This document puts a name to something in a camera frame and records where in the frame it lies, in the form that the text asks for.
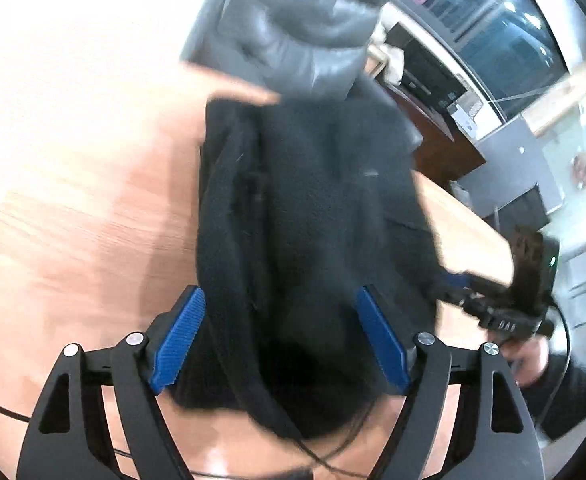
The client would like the black fleece garment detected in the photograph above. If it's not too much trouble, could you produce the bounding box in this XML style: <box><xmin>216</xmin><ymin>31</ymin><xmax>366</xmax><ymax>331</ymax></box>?
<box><xmin>169</xmin><ymin>100</ymin><xmax>440</xmax><ymax>439</ymax></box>

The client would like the person's right hand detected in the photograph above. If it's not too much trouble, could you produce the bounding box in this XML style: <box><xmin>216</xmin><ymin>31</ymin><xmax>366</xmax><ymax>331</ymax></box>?
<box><xmin>500</xmin><ymin>336</ymin><xmax>549</xmax><ymax>388</ymax></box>

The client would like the dark brown wooden desk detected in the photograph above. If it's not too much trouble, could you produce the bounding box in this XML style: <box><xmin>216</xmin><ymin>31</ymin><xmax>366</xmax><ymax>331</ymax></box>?
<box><xmin>366</xmin><ymin>58</ymin><xmax>486</xmax><ymax>190</ymax></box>

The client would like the grey cabinet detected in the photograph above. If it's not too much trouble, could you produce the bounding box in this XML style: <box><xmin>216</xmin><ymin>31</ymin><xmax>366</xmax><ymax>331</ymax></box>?
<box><xmin>458</xmin><ymin>116</ymin><xmax>563</xmax><ymax>236</ymax></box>

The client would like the black printer on desk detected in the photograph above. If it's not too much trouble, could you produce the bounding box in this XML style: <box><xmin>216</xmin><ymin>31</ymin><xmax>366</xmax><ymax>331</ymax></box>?
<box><xmin>386</xmin><ymin>23</ymin><xmax>467</xmax><ymax>112</ymax></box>

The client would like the grey leather armchair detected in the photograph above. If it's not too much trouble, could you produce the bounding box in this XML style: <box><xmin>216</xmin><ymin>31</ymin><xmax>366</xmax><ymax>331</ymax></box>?
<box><xmin>181</xmin><ymin>0</ymin><xmax>391</xmax><ymax>100</ymax></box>

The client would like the thin black cable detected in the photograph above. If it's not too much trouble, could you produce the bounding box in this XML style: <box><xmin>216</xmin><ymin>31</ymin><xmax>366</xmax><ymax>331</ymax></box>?
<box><xmin>535</xmin><ymin>294</ymin><xmax>572</xmax><ymax>434</ymax></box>

